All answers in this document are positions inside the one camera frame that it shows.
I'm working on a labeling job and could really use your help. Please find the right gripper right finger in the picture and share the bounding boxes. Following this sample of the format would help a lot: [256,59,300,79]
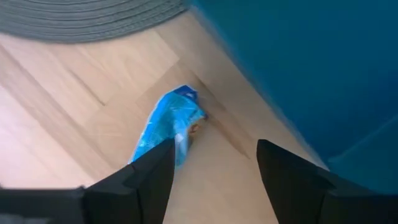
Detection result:
[256,139,398,224]

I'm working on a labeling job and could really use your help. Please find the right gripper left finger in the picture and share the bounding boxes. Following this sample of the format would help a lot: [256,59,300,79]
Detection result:
[0,138,177,224]

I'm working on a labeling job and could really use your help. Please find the blue wrapper granola bar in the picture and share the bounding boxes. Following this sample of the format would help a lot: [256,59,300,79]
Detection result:
[127,84,208,170]

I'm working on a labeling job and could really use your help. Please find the dark blue plastic bin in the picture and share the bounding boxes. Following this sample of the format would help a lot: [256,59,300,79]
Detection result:
[186,0,398,196]

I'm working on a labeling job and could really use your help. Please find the round grey woven mat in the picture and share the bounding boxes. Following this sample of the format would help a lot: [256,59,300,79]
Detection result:
[0,0,188,44]

